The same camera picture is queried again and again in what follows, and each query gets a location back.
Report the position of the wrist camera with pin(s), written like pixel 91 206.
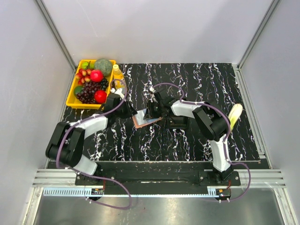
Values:
pixel 153 99
pixel 119 91

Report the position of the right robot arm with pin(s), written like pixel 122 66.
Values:
pixel 212 123

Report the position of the small red fruit bunch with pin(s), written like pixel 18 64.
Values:
pixel 83 76

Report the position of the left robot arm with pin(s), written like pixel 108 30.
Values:
pixel 67 141

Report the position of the black card box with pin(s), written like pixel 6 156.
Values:
pixel 177 122

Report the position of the yellow plastic tray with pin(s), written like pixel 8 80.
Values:
pixel 72 100

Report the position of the red pomegranate upper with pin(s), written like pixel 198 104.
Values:
pixel 96 76

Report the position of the dark purple grape bunch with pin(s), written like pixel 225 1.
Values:
pixel 86 96

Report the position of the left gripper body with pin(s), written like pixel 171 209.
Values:
pixel 122 111

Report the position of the small black grape bunch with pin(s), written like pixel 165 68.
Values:
pixel 104 84

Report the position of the yellow juice bottle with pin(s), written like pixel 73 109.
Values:
pixel 119 80

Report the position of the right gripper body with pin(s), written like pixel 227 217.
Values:
pixel 155 108

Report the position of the red pomegranate lower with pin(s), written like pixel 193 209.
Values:
pixel 100 96

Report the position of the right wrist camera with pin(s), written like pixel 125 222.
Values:
pixel 153 99

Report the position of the pink leather card holder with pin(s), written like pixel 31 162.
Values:
pixel 139 120

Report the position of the green melon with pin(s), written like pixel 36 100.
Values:
pixel 104 65

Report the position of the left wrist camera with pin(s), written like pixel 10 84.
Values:
pixel 119 91

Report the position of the red pomegranate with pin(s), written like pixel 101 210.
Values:
pixel 100 96
pixel 96 76

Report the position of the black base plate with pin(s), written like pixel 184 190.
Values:
pixel 162 178

